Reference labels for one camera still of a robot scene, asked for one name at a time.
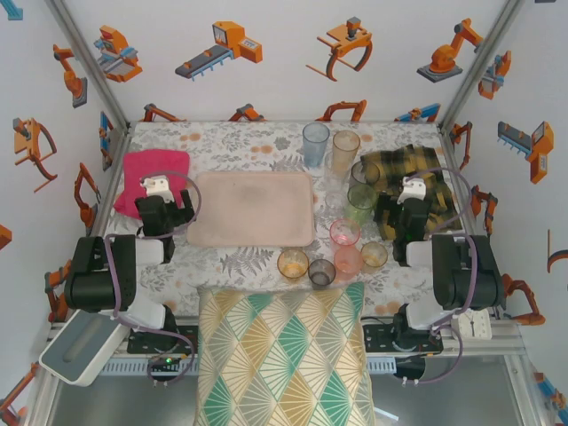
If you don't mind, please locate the aluminium side rail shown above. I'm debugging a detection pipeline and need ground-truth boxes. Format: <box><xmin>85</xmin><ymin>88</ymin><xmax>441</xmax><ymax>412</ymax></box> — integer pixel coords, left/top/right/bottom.
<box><xmin>437</xmin><ymin>123</ymin><xmax>523</xmax><ymax>332</ymax></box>
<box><xmin>46</xmin><ymin>123</ymin><xmax>134</xmax><ymax>329</ymax></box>

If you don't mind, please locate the small clear glass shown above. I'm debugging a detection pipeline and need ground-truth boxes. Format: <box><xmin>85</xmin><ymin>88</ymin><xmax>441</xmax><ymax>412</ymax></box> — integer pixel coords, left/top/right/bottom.
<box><xmin>323</xmin><ymin>190</ymin><xmax>346</xmax><ymax>212</ymax></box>

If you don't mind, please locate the tall clear glass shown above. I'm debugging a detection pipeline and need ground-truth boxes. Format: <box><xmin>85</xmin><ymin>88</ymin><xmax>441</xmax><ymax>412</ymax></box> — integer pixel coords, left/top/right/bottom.
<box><xmin>322</xmin><ymin>148</ymin><xmax>352</xmax><ymax>194</ymax></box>

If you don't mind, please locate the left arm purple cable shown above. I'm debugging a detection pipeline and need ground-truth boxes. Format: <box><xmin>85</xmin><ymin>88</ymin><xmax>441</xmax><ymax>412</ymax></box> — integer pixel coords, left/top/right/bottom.
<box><xmin>104</xmin><ymin>170</ymin><xmax>203</xmax><ymax>390</ymax></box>

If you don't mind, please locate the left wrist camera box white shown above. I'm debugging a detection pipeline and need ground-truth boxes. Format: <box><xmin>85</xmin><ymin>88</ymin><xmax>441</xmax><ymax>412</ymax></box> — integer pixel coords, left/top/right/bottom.
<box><xmin>139</xmin><ymin>175</ymin><xmax>173</xmax><ymax>200</ymax></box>

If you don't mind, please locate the tall grey glass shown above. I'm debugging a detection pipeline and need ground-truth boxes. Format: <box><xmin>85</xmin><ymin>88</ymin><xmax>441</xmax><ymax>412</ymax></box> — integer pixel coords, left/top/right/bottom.
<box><xmin>348</xmin><ymin>160</ymin><xmax>382</xmax><ymax>196</ymax></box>

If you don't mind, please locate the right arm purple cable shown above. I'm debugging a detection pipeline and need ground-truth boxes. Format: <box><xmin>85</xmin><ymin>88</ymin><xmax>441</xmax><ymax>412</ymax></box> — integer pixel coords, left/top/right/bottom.
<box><xmin>392</xmin><ymin>168</ymin><xmax>480</xmax><ymax>387</ymax></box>

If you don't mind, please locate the beige rectangular tray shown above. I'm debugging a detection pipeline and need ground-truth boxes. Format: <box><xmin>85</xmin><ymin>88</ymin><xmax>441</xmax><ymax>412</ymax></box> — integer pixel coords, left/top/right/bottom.
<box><xmin>185</xmin><ymin>171</ymin><xmax>317</xmax><ymax>249</ymax></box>

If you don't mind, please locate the short grey glass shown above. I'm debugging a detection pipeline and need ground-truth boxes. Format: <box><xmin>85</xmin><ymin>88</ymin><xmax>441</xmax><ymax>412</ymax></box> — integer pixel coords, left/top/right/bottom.
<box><xmin>307</xmin><ymin>258</ymin><xmax>337</xmax><ymax>289</ymax></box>

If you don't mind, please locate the aluminium frame post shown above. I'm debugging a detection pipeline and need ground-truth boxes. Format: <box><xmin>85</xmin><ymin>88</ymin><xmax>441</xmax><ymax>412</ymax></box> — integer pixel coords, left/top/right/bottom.
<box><xmin>438</xmin><ymin>0</ymin><xmax>528</xmax><ymax>130</ymax></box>
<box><xmin>43</xmin><ymin>0</ymin><xmax>132</xmax><ymax>132</ymax></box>

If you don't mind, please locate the pink clear glass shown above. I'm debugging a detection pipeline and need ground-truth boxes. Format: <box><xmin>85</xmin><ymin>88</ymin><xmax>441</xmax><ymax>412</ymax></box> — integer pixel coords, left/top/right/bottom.
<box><xmin>328</xmin><ymin>218</ymin><xmax>362</xmax><ymax>249</ymax></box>

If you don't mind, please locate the frosted peach glass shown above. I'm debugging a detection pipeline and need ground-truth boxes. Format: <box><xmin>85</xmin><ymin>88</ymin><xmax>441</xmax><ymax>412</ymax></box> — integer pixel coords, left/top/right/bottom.
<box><xmin>332</xmin><ymin>244</ymin><xmax>364</xmax><ymax>280</ymax></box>

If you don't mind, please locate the tall green glass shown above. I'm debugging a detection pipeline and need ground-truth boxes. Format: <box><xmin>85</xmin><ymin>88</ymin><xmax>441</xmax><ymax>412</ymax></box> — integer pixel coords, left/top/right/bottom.
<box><xmin>344</xmin><ymin>183</ymin><xmax>378</xmax><ymax>225</ymax></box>

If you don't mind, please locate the white grey tissue box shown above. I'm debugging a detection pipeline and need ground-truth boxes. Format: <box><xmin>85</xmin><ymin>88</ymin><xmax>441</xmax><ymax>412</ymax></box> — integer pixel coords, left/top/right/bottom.
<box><xmin>38</xmin><ymin>308</ymin><xmax>128</xmax><ymax>387</ymax></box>

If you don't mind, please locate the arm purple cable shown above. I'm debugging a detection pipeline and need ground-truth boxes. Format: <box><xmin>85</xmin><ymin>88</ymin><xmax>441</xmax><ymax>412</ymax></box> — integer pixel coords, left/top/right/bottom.
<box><xmin>392</xmin><ymin>168</ymin><xmax>480</xmax><ymax>387</ymax></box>
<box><xmin>104</xmin><ymin>170</ymin><xmax>203</xmax><ymax>390</ymax></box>

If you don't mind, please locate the pink folded cloth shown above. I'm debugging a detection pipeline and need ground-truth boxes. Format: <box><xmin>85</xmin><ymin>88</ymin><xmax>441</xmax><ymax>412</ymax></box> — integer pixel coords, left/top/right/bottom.
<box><xmin>113</xmin><ymin>149</ymin><xmax>192</xmax><ymax>219</ymax></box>

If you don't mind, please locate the tall amber glass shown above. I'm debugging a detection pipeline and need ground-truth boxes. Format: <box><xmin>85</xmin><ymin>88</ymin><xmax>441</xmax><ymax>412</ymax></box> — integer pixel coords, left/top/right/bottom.
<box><xmin>331</xmin><ymin>130</ymin><xmax>361</xmax><ymax>177</ymax></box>

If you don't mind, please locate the black controller board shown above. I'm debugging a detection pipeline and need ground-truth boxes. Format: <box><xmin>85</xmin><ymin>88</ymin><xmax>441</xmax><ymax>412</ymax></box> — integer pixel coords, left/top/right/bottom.
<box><xmin>147</xmin><ymin>353</ymin><xmax>186</xmax><ymax>379</ymax></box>
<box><xmin>393</xmin><ymin>356</ymin><xmax>428</xmax><ymax>379</ymax></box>

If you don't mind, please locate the yellow black plaid shirt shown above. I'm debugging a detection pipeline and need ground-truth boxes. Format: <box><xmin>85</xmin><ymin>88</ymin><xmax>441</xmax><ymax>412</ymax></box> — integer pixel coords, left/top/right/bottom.
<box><xmin>359</xmin><ymin>144</ymin><xmax>463</xmax><ymax>243</ymax></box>

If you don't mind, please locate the white slotted cable duct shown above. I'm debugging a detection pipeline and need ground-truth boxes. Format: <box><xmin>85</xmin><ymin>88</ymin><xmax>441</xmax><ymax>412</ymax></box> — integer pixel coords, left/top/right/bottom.
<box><xmin>102</xmin><ymin>357</ymin><xmax>397</xmax><ymax>376</ymax></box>

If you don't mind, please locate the tall blue glass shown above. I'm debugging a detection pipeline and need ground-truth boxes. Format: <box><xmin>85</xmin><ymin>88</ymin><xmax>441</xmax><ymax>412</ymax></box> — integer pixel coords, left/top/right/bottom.
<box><xmin>302</xmin><ymin>122</ymin><xmax>331</xmax><ymax>169</ymax></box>

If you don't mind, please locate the geometric patterned pillow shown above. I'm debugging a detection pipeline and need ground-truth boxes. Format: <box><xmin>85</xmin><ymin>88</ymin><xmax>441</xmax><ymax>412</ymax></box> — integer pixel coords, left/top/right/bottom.
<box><xmin>194</xmin><ymin>281</ymin><xmax>378</xmax><ymax>426</ymax></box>

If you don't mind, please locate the small short amber glass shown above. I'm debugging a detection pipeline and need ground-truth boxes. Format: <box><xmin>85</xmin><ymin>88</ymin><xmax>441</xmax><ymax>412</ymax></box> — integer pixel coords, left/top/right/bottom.
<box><xmin>359</xmin><ymin>241</ymin><xmax>390</xmax><ymax>274</ymax></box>

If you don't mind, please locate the wide short amber glass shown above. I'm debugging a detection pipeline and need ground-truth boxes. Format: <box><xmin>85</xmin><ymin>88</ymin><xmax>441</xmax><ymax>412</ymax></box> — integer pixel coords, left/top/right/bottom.
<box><xmin>277</xmin><ymin>248</ymin><xmax>311</xmax><ymax>282</ymax></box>

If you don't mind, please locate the floral tablecloth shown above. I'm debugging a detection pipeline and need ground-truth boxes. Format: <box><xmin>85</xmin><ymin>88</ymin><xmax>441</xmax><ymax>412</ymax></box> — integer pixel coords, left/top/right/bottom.
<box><xmin>88</xmin><ymin>120</ymin><xmax>493</xmax><ymax>320</ymax></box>

